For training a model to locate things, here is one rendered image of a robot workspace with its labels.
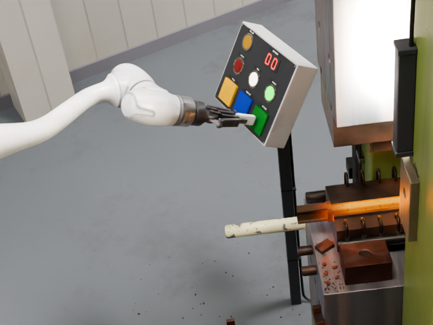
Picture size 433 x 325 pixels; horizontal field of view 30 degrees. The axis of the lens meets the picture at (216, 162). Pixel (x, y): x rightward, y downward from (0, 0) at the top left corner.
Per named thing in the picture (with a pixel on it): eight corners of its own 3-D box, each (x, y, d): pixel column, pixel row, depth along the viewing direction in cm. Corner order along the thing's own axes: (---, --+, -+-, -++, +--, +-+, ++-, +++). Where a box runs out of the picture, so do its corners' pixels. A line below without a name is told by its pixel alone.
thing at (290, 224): (226, 243, 270) (224, 231, 267) (225, 232, 275) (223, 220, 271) (357, 227, 269) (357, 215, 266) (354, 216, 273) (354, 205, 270)
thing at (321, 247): (321, 255, 217) (321, 251, 216) (314, 249, 219) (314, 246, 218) (334, 247, 218) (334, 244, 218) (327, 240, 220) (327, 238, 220)
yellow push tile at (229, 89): (228, 106, 265) (236, 86, 262) (217, 96, 270) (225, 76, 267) (232, 107, 266) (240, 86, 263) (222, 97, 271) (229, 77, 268)
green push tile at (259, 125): (258, 136, 250) (267, 115, 247) (246, 125, 256) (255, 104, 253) (263, 137, 252) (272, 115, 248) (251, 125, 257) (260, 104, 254)
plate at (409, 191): (408, 242, 179) (410, 184, 169) (398, 215, 186) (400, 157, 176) (417, 240, 179) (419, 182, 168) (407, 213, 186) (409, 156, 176)
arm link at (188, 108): (174, 131, 233) (191, 133, 236) (185, 103, 229) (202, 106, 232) (161, 117, 239) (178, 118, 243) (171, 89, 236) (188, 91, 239)
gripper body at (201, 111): (178, 117, 242) (204, 119, 247) (191, 130, 236) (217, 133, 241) (187, 94, 239) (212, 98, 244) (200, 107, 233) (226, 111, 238)
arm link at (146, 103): (186, 101, 228) (166, 82, 238) (138, 95, 219) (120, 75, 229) (174, 135, 232) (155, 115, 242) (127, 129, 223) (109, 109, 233)
